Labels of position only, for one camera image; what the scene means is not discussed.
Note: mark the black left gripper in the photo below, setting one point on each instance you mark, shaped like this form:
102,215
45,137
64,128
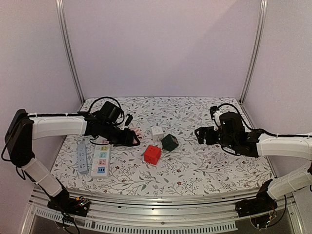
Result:
127,139

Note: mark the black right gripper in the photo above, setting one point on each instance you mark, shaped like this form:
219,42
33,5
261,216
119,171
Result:
209,135

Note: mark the pink cube socket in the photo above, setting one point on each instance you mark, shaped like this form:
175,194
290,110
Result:
138,132

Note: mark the red cube socket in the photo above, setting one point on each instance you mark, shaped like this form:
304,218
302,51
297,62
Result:
152,154

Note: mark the white cube socket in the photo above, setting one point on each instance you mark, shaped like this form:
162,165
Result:
157,133

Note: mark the dark green cube socket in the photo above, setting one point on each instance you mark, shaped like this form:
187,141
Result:
169,142

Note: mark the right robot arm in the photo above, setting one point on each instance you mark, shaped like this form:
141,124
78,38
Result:
231,131

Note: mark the white colourful power strip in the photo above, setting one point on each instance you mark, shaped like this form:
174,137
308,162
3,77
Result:
101,160

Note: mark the grey-blue power strip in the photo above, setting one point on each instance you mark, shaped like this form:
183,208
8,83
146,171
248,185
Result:
82,159

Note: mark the floral table mat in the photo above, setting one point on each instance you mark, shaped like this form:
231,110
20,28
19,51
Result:
190,169

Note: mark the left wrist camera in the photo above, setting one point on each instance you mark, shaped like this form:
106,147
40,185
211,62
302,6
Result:
128,119

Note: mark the right aluminium frame post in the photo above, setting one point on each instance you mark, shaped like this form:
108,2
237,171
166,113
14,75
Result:
255,50

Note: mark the aluminium frame post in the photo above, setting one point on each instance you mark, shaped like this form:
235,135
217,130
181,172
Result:
68,50
255,50

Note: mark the left aluminium frame post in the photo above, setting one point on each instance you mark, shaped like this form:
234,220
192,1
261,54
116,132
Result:
68,50

